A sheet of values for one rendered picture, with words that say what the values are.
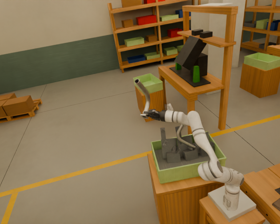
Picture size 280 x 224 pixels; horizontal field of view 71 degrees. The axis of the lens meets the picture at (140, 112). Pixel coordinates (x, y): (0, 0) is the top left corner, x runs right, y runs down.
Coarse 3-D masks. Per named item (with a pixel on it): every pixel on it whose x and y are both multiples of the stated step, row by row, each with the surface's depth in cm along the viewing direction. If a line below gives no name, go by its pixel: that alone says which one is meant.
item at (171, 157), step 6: (162, 132) 194; (162, 138) 197; (174, 138) 196; (162, 144) 198; (168, 144) 197; (174, 144) 197; (162, 150) 198; (168, 150) 198; (168, 156) 193; (174, 156) 193; (168, 162) 194; (174, 162) 194
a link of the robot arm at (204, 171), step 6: (204, 162) 103; (198, 168) 102; (204, 168) 99; (222, 168) 112; (204, 174) 98; (210, 174) 97; (228, 174) 111; (210, 180) 104; (216, 180) 108; (222, 180) 109; (228, 180) 112
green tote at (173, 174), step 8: (192, 136) 210; (152, 144) 209; (160, 144) 210; (216, 144) 191; (152, 152) 209; (216, 152) 193; (208, 160) 175; (224, 160) 177; (168, 168) 174; (176, 168) 173; (184, 168) 175; (192, 168) 176; (160, 176) 177; (168, 176) 178; (176, 176) 179; (184, 176) 180; (192, 176) 181
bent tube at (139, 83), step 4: (136, 80) 119; (140, 84) 120; (140, 88) 123; (144, 88) 125; (144, 92) 128; (148, 92) 131; (148, 96) 132; (148, 100) 133; (148, 104) 134; (144, 108) 133; (148, 108) 133; (144, 116) 134
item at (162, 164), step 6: (156, 150) 212; (156, 156) 204; (162, 156) 203; (198, 156) 196; (162, 162) 196; (180, 162) 193; (186, 162) 192; (192, 162) 191; (198, 162) 190; (162, 168) 189
